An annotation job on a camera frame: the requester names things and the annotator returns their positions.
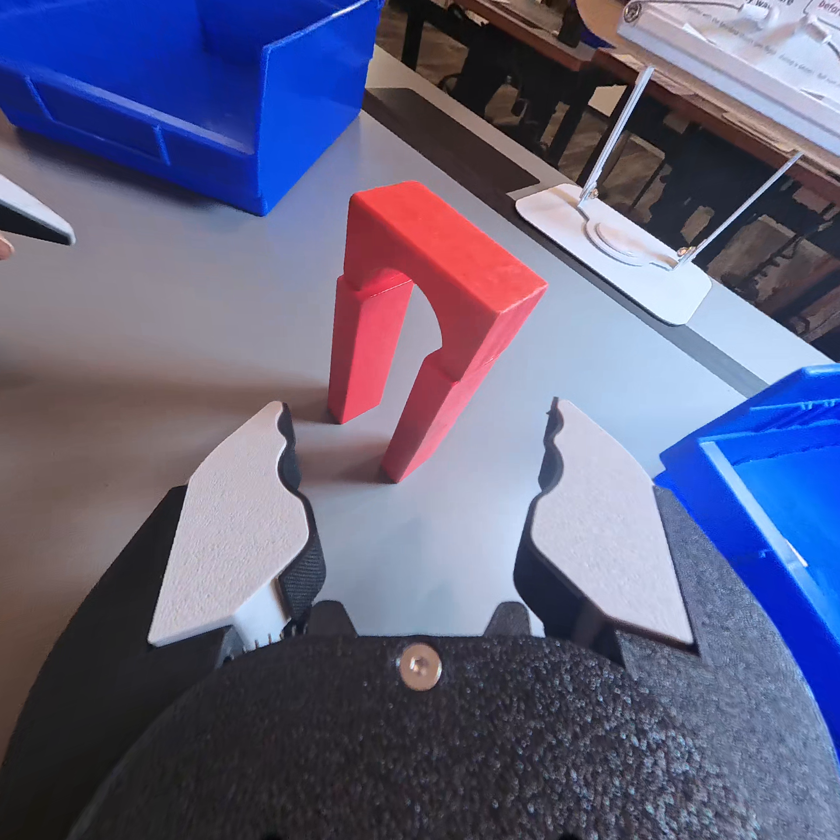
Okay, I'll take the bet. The blue plastic bin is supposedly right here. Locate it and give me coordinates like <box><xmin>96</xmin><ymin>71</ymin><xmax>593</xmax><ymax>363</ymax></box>
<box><xmin>654</xmin><ymin>364</ymin><xmax>840</xmax><ymax>756</ymax></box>
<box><xmin>0</xmin><ymin>0</ymin><xmax>385</xmax><ymax>217</ymax></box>

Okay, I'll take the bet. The white document stand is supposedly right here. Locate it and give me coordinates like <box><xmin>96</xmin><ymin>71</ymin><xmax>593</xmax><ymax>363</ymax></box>
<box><xmin>515</xmin><ymin>0</ymin><xmax>840</xmax><ymax>327</ymax></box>

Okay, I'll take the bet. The dark desk cable cover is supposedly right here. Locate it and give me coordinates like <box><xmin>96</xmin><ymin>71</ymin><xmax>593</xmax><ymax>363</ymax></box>
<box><xmin>363</xmin><ymin>87</ymin><xmax>540</xmax><ymax>193</ymax></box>

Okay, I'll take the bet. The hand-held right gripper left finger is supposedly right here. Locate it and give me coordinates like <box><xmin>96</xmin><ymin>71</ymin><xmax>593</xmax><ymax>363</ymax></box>
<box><xmin>146</xmin><ymin>400</ymin><xmax>328</xmax><ymax>665</ymax></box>

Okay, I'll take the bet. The brown wooden desk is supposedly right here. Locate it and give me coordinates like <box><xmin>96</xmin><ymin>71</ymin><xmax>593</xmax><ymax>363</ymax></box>
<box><xmin>453</xmin><ymin>0</ymin><xmax>840</xmax><ymax>198</ymax></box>

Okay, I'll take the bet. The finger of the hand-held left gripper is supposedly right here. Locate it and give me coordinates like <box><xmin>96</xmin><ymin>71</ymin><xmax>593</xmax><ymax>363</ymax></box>
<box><xmin>0</xmin><ymin>174</ymin><xmax>76</xmax><ymax>247</ymax></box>

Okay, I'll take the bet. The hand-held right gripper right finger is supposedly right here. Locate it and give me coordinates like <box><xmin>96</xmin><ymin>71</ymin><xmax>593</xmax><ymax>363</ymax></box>
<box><xmin>514</xmin><ymin>396</ymin><xmax>697</xmax><ymax>654</ymax></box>

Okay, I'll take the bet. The red wooden pillar block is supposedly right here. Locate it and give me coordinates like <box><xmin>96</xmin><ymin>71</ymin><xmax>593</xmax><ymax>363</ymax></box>
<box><xmin>327</xmin><ymin>269</ymin><xmax>416</xmax><ymax>424</ymax></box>
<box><xmin>381</xmin><ymin>354</ymin><xmax>494</xmax><ymax>484</ymax></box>

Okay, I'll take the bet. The printed instruction sheet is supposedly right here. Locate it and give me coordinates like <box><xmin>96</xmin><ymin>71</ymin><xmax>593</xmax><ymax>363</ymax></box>
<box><xmin>663</xmin><ymin>0</ymin><xmax>840</xmax><ymax>116</ymax></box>

